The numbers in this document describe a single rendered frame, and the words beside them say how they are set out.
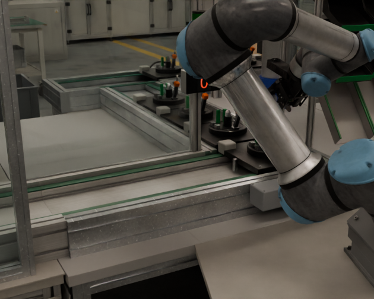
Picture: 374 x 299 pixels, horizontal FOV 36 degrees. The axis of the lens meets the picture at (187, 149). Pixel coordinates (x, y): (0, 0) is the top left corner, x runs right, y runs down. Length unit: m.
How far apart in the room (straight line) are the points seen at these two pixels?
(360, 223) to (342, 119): 0.60
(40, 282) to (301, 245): 0.66
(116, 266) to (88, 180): 0.37
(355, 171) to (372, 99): 0.93
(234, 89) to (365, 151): 0.30
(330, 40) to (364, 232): 0.46
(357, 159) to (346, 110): 0.80
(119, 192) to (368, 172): 0.78
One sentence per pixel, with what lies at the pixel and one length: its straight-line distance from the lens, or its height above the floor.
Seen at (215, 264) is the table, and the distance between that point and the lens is 1.44.
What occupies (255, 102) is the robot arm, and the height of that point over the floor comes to 1.28.
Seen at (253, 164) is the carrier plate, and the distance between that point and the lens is 1.76.
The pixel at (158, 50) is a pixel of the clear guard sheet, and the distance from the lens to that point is 1.77.
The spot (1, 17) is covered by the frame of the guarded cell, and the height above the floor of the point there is 1.46.
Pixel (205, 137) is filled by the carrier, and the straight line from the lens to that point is 2.01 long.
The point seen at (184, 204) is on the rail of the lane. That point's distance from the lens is 1.57.
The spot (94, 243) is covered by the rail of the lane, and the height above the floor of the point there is 0.88.
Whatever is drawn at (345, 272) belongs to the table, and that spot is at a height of 0.86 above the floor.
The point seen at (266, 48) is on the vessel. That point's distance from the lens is 2.77.
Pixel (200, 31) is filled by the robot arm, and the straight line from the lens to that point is 1.22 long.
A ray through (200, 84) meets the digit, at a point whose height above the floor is 1.20.
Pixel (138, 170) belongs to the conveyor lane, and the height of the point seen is 0.95.
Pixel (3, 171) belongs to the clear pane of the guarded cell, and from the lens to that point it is 1.33.
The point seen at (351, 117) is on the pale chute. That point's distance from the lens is 2.01.
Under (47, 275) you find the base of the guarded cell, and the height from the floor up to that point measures 0.86.
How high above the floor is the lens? 1.59
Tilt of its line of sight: 19 degrees down
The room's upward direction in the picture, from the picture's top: straight up
